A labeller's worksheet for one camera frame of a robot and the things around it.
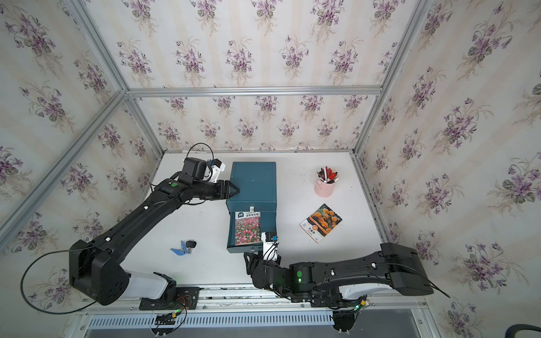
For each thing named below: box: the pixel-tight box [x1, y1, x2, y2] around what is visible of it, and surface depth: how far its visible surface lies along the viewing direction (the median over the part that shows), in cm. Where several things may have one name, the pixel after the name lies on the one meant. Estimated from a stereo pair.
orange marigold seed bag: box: [299, 203, 344, 244], surface depth 95 cm
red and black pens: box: [315, 166, 339, 184], surface depth 99 cm
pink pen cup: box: [314, 176, 336, 198], surface depth 98 cm
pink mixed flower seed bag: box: [235, 211, 263, 246], surface depth 84 cm
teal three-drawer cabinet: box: [225, 161, 277, 254], surface depth 80 cm
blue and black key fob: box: [170, 240, 197, 256], surface depth 85 cm
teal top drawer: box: [226, 199, 278, 254], surface depth 78 cm
